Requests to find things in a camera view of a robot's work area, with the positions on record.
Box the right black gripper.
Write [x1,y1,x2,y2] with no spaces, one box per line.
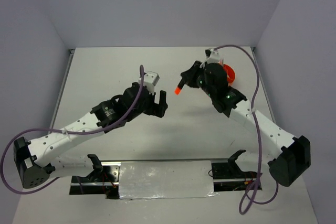
[181,60,215,97]

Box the orange black highlighter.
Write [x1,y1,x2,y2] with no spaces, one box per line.
[174,78,185,95]

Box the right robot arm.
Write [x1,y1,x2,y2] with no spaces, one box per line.
[178,61,311,187]

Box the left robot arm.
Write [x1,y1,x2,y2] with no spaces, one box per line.
[13,82,168,189]

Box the orange round organizer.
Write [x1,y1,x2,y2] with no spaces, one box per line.
[223,64,236,86]

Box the white foil-covered panel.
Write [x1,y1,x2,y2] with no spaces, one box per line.
[119,161,216,199]

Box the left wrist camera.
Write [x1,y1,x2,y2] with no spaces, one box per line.
[141,71,160,96]

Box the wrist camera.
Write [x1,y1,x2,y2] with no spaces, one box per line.
[200,48,223,68]
[141,71,160,96]

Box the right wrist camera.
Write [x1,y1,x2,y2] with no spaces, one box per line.
[200,48,223,68]

